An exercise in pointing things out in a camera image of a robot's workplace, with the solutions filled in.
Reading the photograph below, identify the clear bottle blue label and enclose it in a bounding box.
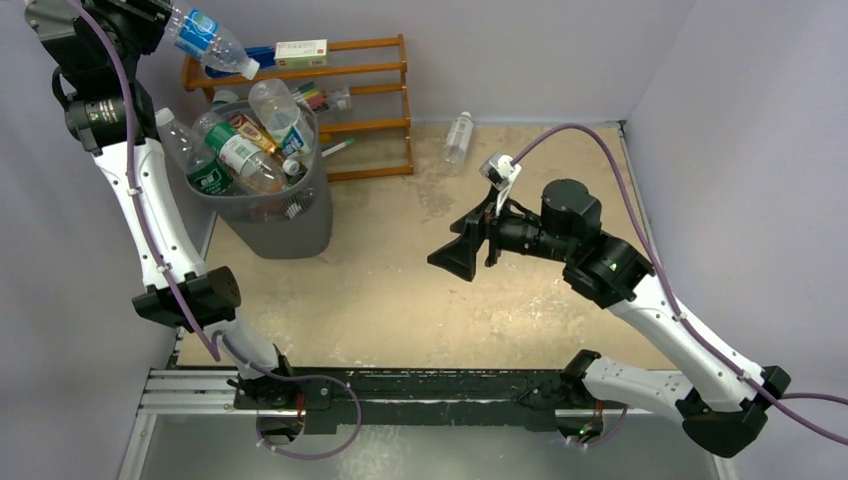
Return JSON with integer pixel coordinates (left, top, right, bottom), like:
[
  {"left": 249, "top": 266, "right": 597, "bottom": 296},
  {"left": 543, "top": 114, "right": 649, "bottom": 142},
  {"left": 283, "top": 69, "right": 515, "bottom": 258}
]
[{"left": 163, "top": 1, "right": 260, "bottom": 80}]

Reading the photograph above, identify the clear bottle white cap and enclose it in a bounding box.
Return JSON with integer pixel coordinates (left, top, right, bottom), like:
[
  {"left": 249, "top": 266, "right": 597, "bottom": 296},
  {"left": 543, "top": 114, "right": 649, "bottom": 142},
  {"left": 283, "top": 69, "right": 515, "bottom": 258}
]
[{"left": 443, "top": 111, "right": 474, "bottom": 167}]

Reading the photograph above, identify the amber tea bottle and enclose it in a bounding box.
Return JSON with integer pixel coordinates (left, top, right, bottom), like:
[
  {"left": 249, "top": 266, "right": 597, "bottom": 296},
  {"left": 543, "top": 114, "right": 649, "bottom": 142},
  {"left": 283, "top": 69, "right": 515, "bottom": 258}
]
[{"left": 229, "top": 113, "right": 306, "bottom": 178}]

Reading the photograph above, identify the clear bottle green label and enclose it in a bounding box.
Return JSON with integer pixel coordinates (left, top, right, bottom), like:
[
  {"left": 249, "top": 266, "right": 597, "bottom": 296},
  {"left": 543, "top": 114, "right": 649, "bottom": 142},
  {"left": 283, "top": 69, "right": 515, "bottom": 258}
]
[{"left": 155, "top": 107, "right": 233, "bottom": 196}]

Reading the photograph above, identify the crushed bottle blue white label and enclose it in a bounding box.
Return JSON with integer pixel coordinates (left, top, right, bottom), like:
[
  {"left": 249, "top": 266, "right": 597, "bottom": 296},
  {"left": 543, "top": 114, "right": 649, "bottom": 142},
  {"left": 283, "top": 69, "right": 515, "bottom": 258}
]
[{"left": 248, "top": 79, "right": 314, "bottom": 157}]

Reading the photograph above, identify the bottle green cap green label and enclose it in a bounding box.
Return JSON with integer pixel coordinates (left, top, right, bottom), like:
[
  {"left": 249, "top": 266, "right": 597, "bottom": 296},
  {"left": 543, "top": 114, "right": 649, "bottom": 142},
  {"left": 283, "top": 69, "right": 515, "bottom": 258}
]
[{"left": 192, "top": 112, "right": 286, "bottom": 196}]

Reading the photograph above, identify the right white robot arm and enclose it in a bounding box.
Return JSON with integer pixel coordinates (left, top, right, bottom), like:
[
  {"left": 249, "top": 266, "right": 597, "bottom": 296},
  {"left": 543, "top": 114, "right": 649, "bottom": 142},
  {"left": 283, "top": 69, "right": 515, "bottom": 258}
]
[{"left": 427, "top": 179, "right": 791, "bottom": 458}]

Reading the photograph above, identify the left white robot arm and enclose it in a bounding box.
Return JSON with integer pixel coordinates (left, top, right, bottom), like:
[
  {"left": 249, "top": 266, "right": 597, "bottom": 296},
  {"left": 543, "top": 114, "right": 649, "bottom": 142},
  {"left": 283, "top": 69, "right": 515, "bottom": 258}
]
[{"left": 25, "top": 1, "right": 298, "bottom": 409}]

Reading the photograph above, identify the grey mesh waste bin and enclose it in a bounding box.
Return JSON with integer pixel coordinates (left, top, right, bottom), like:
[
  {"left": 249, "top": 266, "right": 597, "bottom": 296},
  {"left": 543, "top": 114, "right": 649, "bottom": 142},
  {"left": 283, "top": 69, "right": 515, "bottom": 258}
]
[{"left": 193, "top": 101, "right": 333, "bottom": 259}]

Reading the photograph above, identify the wooden slatted shelf rack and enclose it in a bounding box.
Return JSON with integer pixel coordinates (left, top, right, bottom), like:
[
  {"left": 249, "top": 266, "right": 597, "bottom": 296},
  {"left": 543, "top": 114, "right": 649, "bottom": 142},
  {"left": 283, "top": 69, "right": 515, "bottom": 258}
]
[{"left": 181, "top": 34, "right": 415, "bottom": 182}]

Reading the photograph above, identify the blue stapler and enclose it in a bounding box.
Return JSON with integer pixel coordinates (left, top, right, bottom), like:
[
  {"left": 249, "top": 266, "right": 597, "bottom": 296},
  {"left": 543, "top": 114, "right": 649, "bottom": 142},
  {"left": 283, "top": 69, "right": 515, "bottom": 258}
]
[{"left": 204, "top": 46, "right": 275, "bottom": 79}]

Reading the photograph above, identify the green and white marker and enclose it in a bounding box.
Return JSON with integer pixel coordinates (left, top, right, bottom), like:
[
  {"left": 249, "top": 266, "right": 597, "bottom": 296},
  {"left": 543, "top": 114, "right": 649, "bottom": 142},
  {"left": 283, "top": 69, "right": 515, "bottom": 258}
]
[{"left": 322, "top": 138, "right": 355, "bottom": 157}]

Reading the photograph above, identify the white and red box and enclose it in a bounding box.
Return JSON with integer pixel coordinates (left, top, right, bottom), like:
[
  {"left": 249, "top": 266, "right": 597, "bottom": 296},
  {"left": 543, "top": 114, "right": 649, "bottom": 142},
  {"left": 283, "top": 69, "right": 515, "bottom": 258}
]
[{"left": 274, "top": 39, "right": 330, "bottom": 70}]

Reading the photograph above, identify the clear jar of clips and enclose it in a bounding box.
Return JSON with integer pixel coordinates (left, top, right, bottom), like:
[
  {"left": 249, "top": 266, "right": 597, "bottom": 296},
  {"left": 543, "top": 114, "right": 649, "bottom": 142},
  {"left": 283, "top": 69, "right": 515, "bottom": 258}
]
[{"left": 325, "top": 86, "right": 352, "bottom": 111}]

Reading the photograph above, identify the pack of coloured markers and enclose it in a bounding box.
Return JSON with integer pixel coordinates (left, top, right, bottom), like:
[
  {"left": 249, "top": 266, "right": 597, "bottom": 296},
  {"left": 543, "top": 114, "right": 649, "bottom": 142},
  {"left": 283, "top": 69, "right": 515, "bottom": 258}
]
[{"left": 290, "top": 81, "right": 331, "bottom": 113}]

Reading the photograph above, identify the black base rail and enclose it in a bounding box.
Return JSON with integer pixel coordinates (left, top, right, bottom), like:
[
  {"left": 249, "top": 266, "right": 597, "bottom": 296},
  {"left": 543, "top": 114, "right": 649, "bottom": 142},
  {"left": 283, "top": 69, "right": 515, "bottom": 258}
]
[{"left": 229, "top": 367, "right": 597, "bottom": 434}]

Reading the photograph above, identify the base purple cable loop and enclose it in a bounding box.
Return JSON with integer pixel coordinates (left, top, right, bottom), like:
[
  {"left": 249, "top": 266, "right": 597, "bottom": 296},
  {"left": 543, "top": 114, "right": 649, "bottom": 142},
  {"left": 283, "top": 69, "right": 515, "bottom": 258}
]
[{"left": 254, "top": 377, "right": 364, "bottom": 462}]

